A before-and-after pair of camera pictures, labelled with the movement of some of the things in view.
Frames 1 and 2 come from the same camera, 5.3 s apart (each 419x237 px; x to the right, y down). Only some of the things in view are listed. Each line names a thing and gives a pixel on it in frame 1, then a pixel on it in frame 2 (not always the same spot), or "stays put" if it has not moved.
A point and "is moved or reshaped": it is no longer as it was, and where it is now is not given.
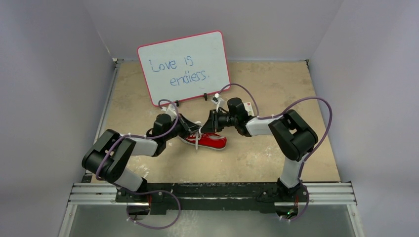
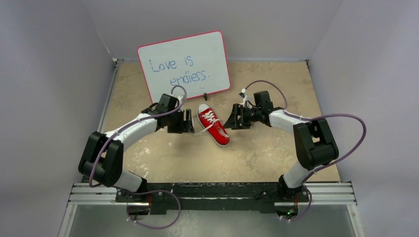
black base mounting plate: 261,196 stays put
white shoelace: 198,135 is moved or reshaped
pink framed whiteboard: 182,68 stays put
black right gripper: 213,120 -> 241,116
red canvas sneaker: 205,140 is moved or reshaped
